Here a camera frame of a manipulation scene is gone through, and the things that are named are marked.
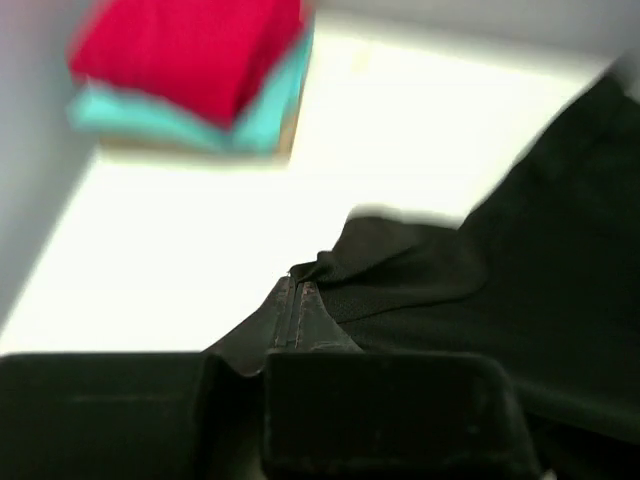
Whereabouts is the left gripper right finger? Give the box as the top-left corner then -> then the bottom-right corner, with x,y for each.
263,283 -> 542,479

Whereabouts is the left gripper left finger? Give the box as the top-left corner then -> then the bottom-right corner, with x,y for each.
1,277 -> 295,479

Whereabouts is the black t-shirt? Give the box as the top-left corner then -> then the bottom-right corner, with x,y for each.
290,70 -> 639,479

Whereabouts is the teal folded t-shirt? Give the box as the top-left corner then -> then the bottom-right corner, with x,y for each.
67,26 -> 314,152

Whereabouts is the red folded t-shirt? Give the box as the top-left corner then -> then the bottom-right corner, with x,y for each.
68,0 -> 310,129

